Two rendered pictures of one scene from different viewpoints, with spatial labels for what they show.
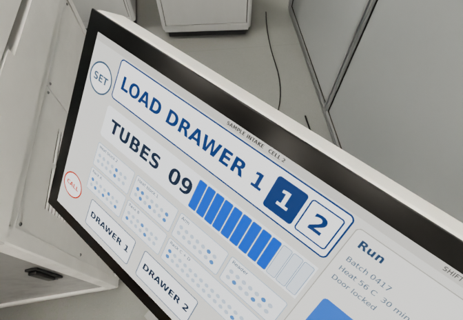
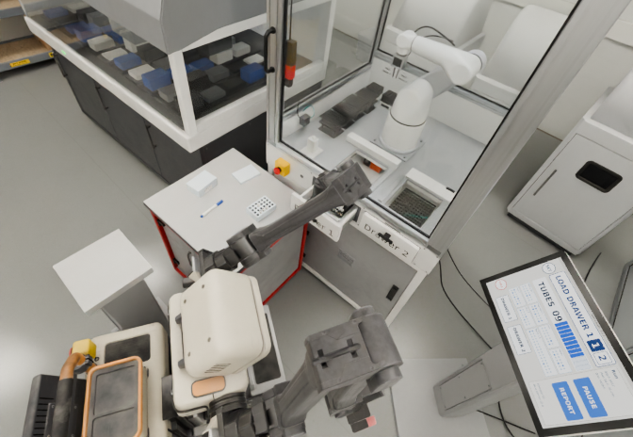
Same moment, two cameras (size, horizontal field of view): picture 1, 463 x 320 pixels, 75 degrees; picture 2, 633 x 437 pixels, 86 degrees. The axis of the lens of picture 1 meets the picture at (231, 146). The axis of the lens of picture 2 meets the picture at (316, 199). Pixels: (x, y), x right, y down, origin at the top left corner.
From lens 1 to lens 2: 1.14 m
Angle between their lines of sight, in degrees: 26
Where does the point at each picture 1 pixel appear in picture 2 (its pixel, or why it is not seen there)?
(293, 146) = (609, 334)
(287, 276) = (578, 364)
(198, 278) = (538, 346)
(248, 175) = (587, 331)
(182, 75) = (585, 292)
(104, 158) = (527, 288)
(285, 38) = (603, 284)
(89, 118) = (530, 273)
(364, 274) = (608, 378)
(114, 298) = not seen: hidden behind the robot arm
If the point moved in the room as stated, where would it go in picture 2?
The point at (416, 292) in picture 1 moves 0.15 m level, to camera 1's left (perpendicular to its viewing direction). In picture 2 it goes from (621, 391) to (568, 347)
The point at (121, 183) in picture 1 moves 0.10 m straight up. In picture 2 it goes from (527, 299) to (545, 286)
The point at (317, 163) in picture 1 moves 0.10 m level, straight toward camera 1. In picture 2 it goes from (614, 343) to (587, 348)
